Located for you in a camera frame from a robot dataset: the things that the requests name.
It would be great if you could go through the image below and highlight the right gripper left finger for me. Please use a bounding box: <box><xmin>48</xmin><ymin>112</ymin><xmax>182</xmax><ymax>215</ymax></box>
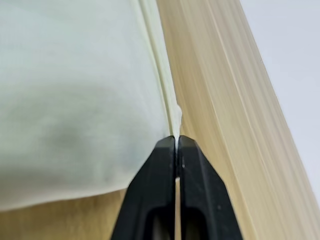
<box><xmin>109</xmin><ymin>135</ymin><xmax>178</xmax><ymax>240</ymax></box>

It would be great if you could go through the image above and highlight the pale green T-shirt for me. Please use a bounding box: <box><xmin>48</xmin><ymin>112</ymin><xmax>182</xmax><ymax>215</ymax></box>
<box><xmin>0</xmin><ymin>0</ymin><xmax>184</xmax><ymax>213</ymax></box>

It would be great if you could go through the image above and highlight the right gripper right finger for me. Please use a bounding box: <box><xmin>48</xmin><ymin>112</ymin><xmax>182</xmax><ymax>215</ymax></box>
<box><xmin>176</xmin><ymin>135</ymin><xmax>243</xmax><ymax>240</ymax></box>

